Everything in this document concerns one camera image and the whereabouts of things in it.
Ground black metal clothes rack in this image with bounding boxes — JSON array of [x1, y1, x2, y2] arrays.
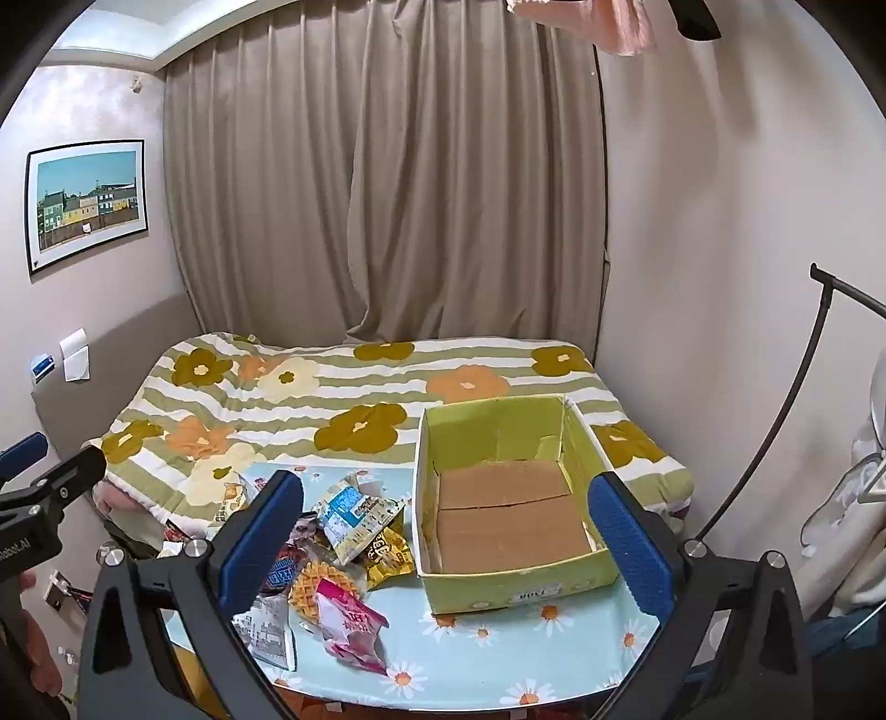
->
[[692, 263, 886, 548]]

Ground beige curtain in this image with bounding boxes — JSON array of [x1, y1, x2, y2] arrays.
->
[[162, 0, 610, 343]]

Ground light blue daisy tablecloth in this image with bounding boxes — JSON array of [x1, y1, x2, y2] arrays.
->
[[162, 462, 666, 707]]

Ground orange stool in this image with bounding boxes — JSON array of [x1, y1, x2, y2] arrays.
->
[[166, 640, 229, 720]]

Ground dark red blue snack packet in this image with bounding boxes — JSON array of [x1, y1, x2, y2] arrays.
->
[[259, 512, 326, 596]]

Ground blue cloth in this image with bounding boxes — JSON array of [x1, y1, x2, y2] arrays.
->
[[806, 609, 886, 669]]

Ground pink snack packet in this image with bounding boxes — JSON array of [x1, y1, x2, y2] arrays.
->
[[313, 578, 390, 676]]

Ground white grey snack packet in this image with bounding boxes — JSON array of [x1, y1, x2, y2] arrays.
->
[[231, 592, 298, 671]]

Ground pink pillow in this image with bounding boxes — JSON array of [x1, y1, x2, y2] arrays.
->
[[93, 481, 167, 555]]

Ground orange white snack packet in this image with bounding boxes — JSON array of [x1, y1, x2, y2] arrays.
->
[[208, 474, 267, 531]]

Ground waffle snack packet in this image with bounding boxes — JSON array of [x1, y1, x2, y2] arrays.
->
[[287, 560, 364, 634]]

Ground grey headboard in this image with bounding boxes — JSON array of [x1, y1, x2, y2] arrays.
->
[[31, 289, 205, 500]]

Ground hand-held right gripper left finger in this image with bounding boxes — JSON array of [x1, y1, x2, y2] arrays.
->
[[78, 471, 306, 720]]

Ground blue white snack packet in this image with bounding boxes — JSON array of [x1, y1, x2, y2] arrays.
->
[[311, 472, 406, 565]]

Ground green striped floral blanket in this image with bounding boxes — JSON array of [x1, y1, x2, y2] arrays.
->
[[93, 334, 695, 548]]

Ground pink hanging garment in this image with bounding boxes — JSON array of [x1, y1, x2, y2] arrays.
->
[[505, 0, 658, 56]]

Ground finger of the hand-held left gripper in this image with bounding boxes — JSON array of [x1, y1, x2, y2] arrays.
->
[[0, 431, 49, 486], [0, 446, 108, 537]]

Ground yellow snack packet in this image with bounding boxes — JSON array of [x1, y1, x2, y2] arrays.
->
[[363, 526, 416, 591]]

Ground white hanging clothing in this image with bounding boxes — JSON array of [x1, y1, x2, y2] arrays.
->
[[799, 374, 886, 617]]

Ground framed houses picture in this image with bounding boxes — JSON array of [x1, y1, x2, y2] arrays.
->
[[25, 140, 150, 276]]

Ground yellow-green cardboard box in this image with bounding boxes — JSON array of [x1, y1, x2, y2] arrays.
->
[[413, 393, 619, 616]]

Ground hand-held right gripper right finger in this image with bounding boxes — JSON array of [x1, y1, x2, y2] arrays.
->
[[587, 472, 814, 720]]

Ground person's left hand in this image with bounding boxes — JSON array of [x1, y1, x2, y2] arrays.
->
[[14, 571, 74, 700]]

